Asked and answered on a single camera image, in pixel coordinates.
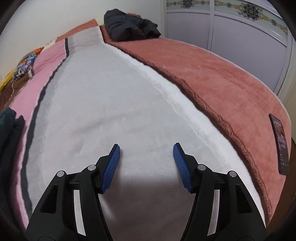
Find black smartphone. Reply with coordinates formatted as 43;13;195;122
269;113;290;176

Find lilac wardrobe sliding doors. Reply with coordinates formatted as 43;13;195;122
164;0;292;94

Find pink grey white blanket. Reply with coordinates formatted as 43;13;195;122
11;27;262;240

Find terracotta bed sheet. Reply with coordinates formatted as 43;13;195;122
57;20;291;224

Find black folded garment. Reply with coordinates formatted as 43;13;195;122
104;9;161;42

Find brown fleece blanket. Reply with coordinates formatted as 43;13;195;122
0;75;29;111

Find teal puffer jacket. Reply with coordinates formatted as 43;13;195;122
1;108;25;206

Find colourful patterned pillow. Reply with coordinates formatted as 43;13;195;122
13;47;44;80

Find yellow cloth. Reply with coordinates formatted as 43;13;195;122
0;69;16;92

